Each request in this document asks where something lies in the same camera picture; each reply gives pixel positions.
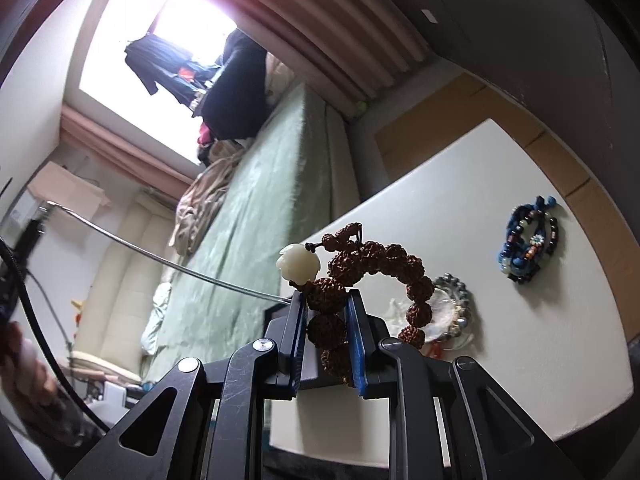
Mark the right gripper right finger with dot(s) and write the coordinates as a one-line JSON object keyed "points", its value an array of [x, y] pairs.
{"points": [[448, 420]]}

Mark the black jewelry box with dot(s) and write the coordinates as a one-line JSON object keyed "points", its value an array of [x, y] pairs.
{"points": [[275, 312]]}

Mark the pink curtain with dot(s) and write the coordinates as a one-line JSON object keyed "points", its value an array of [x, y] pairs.
{"points": [[346, 50]]}

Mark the person's hand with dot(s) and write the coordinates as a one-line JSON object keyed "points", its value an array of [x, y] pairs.
{"points": [[26, 381]]}

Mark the brown cardboard sheet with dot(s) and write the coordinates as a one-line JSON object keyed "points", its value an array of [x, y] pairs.
{"points": [[524, 160]]}

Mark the cream padded headboard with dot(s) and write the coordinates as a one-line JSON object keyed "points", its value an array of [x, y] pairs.
{"points": [[119, 303]]}

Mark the beige crumpled blanket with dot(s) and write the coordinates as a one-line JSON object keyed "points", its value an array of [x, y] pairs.
{"points": [[200, 204]]}

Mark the hanging dark clothes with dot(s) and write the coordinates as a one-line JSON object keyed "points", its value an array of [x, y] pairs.
{"points": [[157, 63]]}

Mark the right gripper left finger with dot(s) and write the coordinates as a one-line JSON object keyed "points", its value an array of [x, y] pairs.
{"points": [[204, 421]]}

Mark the black clothes pile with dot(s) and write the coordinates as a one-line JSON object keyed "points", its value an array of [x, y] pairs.
{"points": [[235, 107]]}

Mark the green bed blanket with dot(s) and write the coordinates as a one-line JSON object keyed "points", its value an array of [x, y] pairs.
{"points": [[279, 195]]}

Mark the dark wood wardrobe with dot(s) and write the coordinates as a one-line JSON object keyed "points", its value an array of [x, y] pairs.
{"points": [[563, 62]]}

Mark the white side table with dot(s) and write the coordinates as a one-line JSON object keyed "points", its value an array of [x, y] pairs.
{"points": [[555, 344]]}

